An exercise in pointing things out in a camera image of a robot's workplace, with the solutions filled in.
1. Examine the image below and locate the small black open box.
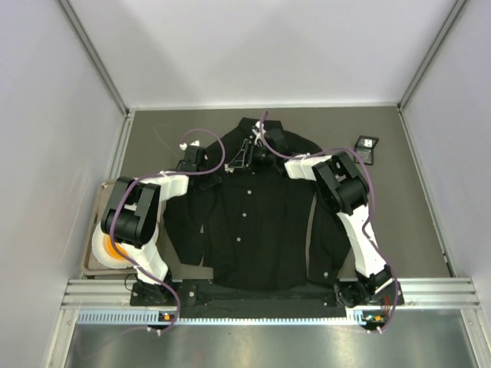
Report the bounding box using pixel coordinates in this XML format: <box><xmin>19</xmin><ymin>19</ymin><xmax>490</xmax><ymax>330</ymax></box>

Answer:
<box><xmin>354</xmin><ymin>136</ymin><xmax>380</xmax><ymax>166</ymax></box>

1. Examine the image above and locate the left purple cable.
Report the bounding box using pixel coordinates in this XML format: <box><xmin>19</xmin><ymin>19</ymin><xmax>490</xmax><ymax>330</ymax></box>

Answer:
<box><xmin>108</xmin><ymin>128</ymin><xmax>226</xmax><ymax>334</ymax></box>

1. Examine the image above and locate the white bowl orange inside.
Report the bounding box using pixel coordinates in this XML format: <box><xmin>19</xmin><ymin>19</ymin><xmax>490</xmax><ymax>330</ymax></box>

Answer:
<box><xmin>91</xmin><ymin>226</ymin><xmax>132</xmax><ymax>269</ymax></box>

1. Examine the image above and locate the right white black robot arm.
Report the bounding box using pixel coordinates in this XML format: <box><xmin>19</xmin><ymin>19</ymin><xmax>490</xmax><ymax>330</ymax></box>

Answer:
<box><xmin>225</xmin><ymin>126</ymin><xmax>400</xmax><ymax>307</ymax></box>

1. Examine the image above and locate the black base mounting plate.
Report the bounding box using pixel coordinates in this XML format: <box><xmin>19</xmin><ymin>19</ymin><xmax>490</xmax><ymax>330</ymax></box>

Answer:
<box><xmin>130</xmin><ymin>279</ymin><xmax>404</xmax><ymax>317</ymax></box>

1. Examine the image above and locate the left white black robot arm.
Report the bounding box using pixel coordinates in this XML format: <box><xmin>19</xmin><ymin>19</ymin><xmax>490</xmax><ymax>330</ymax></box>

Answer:
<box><xmin>100</xmin><ymin>140</ymin><xmax>206</xmax><ymax>286</ymax></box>

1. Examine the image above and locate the purple cable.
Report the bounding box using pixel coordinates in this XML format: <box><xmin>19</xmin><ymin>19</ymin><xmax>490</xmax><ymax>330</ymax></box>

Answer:
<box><xmin>108</xmin><ymin>128</ymin><xmax>226</xmax><ymax>334</ymax></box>
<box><xmin>255</xmin><ymin>110</ymin><xmax>402</xmax><ymax>335</ymax></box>

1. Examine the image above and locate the grey metal tray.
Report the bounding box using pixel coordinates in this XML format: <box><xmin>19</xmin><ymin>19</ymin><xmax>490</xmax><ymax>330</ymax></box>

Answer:
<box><xmin>81</xmin><ymin>179</ymin><xmax>135</xmax><ymax>279</ymax></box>

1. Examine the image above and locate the aluminium frame rail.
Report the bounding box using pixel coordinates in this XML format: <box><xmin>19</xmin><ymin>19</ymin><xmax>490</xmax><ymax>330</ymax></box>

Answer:
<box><xmin>62</xmin><ymin>278</ymin><xmax>481</xmax><ymax>310</ymax></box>

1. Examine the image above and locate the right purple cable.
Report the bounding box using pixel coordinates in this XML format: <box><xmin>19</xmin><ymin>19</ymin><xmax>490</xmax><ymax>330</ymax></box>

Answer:
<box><xmin>255</xmin><ymin>110</ymin><xmax>402</xmax><ymax>335</ymax></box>

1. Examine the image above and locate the grey slotted cable duct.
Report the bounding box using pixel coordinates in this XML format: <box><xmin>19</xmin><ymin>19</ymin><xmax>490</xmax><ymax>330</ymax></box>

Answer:
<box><xmin>77</xmin><ymin>310</ymin><xmax>381</xmax><ymax>327</ymax></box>

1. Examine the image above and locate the black button-up shirt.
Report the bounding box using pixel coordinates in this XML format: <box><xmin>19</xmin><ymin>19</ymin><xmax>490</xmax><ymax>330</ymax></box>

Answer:
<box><xmin>163</xmin><ymin>117</ymin><xmax>354</xmax><ymax>291</ymax></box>

